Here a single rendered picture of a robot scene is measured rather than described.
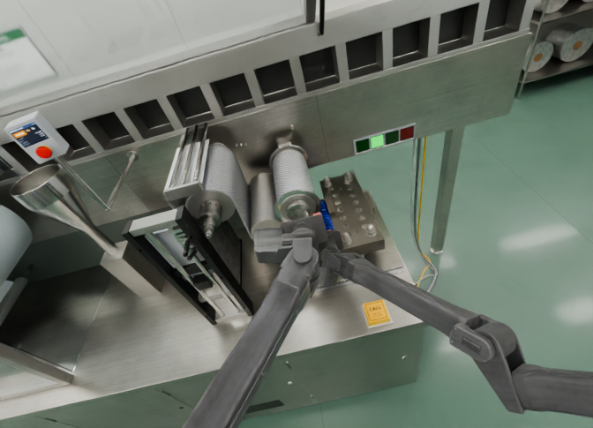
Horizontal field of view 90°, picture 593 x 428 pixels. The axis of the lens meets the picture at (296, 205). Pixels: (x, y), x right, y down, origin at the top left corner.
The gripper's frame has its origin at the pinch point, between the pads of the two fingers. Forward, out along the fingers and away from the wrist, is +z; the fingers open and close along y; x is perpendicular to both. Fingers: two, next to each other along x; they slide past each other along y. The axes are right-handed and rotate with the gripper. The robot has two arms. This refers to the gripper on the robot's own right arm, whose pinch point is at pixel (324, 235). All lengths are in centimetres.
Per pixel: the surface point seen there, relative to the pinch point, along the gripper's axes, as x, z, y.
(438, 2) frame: 63, -1, 51
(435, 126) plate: 25, 21, 54
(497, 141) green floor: -17, 181, 177
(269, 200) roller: 17.7, -2.2, -15.2
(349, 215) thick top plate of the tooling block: 1.6, 9.9, 11.1
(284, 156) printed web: 30.6, 3.1, -6.4
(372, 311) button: -25.0, -14.1, 8.8
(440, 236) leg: -51, 85, 74
